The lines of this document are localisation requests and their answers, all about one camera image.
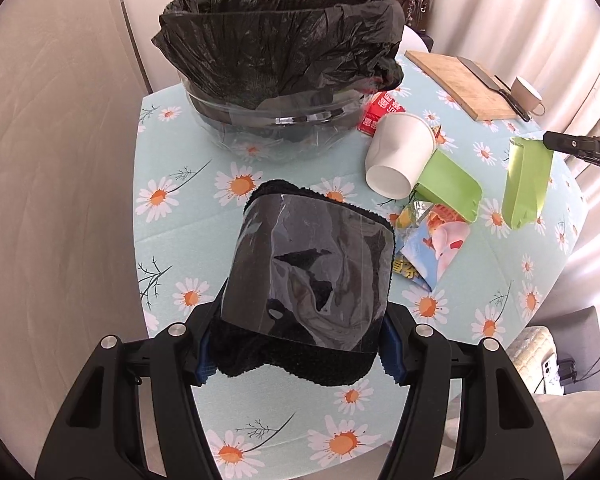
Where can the white chair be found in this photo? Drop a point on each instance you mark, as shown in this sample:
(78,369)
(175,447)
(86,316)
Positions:
(412,40)

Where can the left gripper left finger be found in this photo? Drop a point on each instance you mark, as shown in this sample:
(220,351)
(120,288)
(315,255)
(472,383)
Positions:
(97,432)

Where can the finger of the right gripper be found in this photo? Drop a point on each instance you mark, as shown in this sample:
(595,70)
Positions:
(582,147)

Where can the white paper cup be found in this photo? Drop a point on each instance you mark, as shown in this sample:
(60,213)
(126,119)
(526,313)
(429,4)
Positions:
(401,147)

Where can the wooden cutting board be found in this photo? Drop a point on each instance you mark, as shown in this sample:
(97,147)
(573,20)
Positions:
(479,102)

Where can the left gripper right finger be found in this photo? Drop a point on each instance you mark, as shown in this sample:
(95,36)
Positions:
(501,433)

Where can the brown leather handbag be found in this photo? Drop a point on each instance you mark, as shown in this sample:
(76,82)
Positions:
(416,14)

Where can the beige ceramic mug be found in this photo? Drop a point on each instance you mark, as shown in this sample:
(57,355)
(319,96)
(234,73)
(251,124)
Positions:
(527,97)

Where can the black lined glass trash bowl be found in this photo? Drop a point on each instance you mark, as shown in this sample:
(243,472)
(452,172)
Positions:
(300,74)

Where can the cleaver knife black handle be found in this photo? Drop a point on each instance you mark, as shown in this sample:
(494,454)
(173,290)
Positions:
(490,83)

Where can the red snack sachet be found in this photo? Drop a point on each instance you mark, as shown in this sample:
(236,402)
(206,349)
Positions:
(381,104)

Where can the daisy print blue tablecloth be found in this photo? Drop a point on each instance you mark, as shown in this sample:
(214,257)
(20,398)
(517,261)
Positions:
(190,196)

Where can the green cartoon paper package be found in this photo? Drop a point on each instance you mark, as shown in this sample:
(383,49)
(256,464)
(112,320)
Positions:
(528,172)

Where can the colourful foil snack wrapper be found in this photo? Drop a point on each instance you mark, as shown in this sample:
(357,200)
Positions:
(428,238)

